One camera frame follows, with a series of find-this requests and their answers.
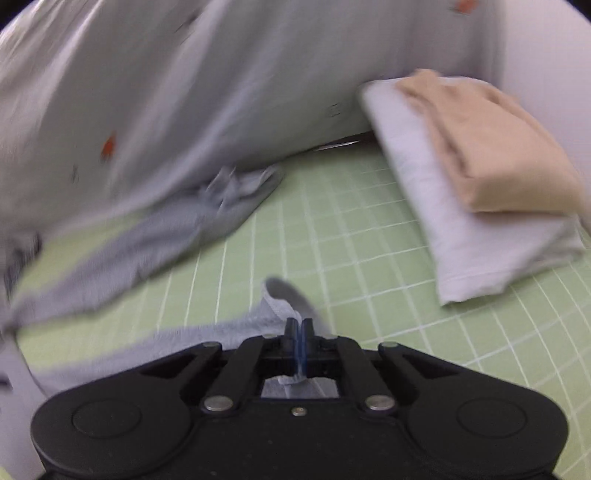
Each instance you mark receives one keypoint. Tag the grey printed backdrop cloth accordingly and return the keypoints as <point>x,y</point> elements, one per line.
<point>108,107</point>

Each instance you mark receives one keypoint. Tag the grey sweatpants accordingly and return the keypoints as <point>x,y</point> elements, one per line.
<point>187,221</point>

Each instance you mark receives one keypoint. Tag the folded beige garment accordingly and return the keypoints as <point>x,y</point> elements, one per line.
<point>498,157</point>

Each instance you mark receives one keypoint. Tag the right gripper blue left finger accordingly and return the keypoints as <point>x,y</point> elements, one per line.
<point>247,368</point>

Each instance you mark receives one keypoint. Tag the folded white garment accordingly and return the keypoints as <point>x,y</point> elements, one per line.
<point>475,255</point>

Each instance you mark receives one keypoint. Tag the green grid cutting mat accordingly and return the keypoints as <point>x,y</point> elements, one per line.
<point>341,230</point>

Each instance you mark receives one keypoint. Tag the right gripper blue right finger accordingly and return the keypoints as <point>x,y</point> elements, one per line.
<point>348,366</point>

